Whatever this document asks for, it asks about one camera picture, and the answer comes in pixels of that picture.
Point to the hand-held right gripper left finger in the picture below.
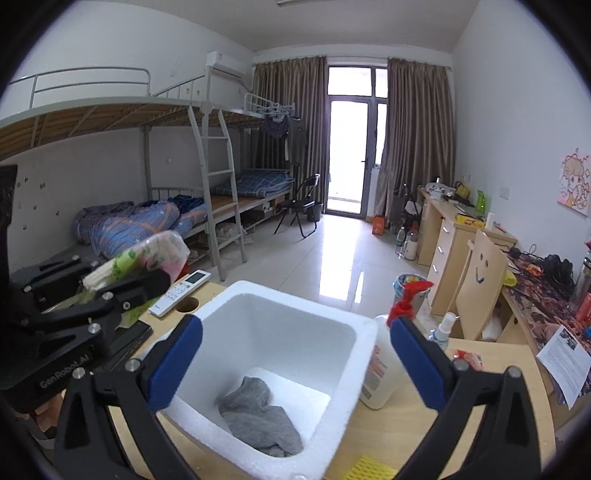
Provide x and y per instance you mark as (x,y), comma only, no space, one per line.
(178,362)

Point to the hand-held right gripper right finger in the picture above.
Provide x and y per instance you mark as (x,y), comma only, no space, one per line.
(415,364)

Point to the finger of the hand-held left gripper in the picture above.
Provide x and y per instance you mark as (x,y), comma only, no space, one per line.
(55,277)
(134,288)

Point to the green pink tissue pack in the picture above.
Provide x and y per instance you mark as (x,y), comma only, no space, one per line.
(138,258)

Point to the white foam box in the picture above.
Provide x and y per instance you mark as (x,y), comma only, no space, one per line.
(277,323)

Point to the yellow foam net sleeve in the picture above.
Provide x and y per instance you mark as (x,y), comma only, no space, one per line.
(369,468)

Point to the white lotion bottle red pump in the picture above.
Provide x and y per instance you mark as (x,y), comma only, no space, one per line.
(376,369)

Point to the clear blue spray bottle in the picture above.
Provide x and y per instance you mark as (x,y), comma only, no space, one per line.
(443,330)

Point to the black flat device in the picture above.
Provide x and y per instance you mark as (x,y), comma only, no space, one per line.
(134,337)

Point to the white remote control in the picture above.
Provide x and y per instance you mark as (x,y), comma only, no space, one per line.
(184,288)

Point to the red snack packet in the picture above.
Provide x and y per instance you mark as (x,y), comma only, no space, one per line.
(468,357)

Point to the blue patterned quilt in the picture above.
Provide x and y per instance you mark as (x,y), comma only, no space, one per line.
(129,226)

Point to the small printed bin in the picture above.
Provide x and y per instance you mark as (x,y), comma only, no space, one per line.
(406,295)

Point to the grey cloth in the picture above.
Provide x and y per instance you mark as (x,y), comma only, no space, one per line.
(258,420)

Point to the wooden chair with smiley face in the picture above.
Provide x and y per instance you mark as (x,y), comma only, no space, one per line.
(480,286)

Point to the wooden desk with drawers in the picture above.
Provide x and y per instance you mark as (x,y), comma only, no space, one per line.
(455,240)

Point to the grey metal bed ladder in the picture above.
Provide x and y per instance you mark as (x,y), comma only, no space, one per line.
(217,175)

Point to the printed desk mat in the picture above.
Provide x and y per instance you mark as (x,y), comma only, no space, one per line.
(540,300)

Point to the orange bag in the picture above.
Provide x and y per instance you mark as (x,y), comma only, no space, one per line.
(379,226)

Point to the white printed paper sheet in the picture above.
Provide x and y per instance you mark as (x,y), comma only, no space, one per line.
(565,364)

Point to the grey metal bunk bed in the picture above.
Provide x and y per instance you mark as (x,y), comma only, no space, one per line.
(92,117)

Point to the blue plaid bedding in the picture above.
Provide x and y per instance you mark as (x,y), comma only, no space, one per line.
(258,182)

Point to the black headphones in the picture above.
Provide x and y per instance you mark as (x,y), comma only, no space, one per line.
(558,270)

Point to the green bag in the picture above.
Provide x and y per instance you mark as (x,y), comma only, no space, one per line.
(480,202)

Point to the black folding chair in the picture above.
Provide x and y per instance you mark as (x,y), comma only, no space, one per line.
(302,203)

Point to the dark hanging clothes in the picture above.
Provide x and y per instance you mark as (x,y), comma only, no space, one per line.
(284,131)

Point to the glass balcony door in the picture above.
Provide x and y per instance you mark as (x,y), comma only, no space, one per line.
(351,152)

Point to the brown curtain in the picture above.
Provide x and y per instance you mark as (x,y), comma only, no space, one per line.
(295,92)
(415,138)

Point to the white air conditioner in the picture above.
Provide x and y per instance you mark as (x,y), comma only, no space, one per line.
(226,64)

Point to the pink cartoon wall poster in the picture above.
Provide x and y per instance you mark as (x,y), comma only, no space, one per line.
(576,180)

